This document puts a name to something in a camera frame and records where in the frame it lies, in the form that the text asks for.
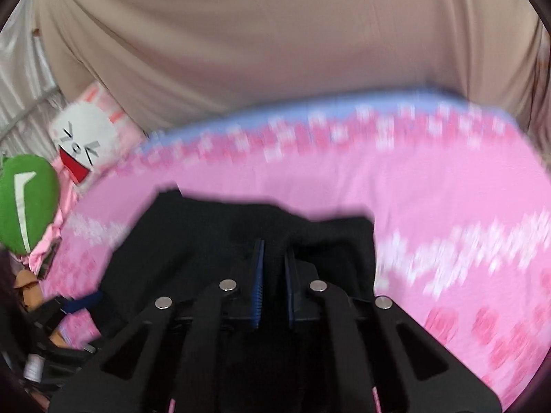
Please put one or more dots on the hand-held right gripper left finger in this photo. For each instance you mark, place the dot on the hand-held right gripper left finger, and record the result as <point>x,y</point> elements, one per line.
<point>258,284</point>

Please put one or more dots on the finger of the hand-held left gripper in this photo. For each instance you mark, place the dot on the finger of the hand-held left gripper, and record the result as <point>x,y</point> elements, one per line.
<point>81,304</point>

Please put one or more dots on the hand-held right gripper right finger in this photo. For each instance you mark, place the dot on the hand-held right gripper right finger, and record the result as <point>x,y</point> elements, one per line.
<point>292,292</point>

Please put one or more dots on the black pants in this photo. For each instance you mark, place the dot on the black pants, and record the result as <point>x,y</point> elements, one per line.
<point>206,232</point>

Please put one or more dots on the dark smartphone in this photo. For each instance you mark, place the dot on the dark smartphone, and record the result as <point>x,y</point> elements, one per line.
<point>48,260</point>

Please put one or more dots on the green plush cushion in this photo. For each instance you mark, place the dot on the green plush cushion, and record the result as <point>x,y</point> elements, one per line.
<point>26,206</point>

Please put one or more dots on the white rabbit face pillow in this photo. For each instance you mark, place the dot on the white rabbit face pillow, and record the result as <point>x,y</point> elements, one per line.
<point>92,137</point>

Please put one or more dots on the pink rose bedsheet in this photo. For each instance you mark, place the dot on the pink rose bedsheet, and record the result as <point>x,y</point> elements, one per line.
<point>430,189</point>

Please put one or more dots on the light blue striped sheet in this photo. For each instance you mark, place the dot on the light blue striped sheet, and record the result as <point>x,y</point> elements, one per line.
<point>413,97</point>

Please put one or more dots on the silver satin curtain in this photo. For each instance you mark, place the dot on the silver satin curtain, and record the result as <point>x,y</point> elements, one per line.
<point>23,77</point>

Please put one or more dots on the beige hanging cloth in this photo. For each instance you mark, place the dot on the beige hanging cloth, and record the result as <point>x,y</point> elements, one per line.
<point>280,38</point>

